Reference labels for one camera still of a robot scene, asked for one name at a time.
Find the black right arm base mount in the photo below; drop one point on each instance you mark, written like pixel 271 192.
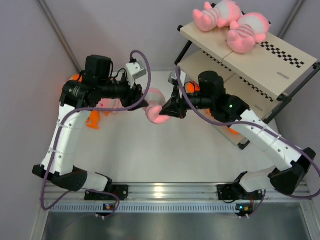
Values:
pixel 227 192

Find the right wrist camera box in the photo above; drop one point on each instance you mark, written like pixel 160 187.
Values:
pixel 172 79

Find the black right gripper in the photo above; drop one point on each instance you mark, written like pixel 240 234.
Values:
pixel 175 107

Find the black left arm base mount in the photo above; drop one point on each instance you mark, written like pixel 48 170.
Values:
pixel 120 190

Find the orange plush on shelf right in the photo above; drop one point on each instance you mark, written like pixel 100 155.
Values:
pixel 233 131

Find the orange plush on shelf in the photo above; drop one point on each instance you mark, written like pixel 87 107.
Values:
pixel 233 131
pixel 191 87

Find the beige three-tier shelf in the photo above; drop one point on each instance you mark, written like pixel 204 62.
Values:
pixel 266 78

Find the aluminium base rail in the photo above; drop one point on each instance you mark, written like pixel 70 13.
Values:
pixel 159 198

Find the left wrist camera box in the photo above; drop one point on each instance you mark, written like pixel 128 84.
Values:
pixel 135 70

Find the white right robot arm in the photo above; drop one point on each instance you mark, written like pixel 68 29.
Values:
pixel 214 105

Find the orange shark plush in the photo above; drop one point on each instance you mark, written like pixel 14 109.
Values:
pixel 76 77
pixel 94 119

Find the orange plush on shelf left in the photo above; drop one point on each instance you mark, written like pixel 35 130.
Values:
pixel 191 87

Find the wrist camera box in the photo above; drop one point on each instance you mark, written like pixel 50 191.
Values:
pixel 172 79
pixel 135 70

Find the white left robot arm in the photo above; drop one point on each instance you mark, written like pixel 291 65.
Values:
pixel 78 99

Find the pink striped plush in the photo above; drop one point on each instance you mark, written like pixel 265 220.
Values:
pixel 156 100
pixel 221 15
pixel 106 103
pixel 249 30

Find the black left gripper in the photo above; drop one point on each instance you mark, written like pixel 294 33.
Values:
pixel 132 95

